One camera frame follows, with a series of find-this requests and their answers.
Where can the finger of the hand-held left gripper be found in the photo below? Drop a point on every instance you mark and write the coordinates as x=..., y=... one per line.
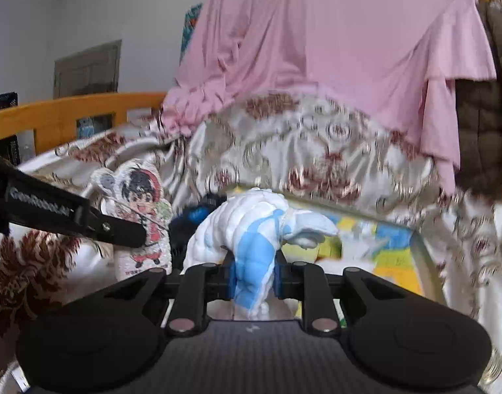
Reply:
x=119, y=230

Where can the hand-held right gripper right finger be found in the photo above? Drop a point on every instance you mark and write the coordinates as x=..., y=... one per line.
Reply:
x=280, y=280

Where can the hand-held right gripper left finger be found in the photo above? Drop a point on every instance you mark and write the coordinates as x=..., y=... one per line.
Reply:
x=230, y=279

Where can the white blue quilted cloth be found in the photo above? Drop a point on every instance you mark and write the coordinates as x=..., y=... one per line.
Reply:
x=251, y=230

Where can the blue black fabric item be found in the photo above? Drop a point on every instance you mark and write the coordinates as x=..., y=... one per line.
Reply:
x=193, y=215

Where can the floral satin bedspread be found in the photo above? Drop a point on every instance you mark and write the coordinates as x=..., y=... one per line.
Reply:
x=275, y=139

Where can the grey door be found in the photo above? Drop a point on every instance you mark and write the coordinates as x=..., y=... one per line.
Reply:
x=86, y=69

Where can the pink hanging cloth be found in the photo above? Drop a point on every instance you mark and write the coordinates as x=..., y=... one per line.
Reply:
x=316, y=28

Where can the brown quilted jacket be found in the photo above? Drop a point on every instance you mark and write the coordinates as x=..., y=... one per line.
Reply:
x=489, y=123

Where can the wooden bed rail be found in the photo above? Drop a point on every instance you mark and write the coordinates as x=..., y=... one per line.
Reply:
x=49, y=115

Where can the teal patterned wall poster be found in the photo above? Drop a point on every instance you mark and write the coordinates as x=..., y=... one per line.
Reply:
x=190, y=28

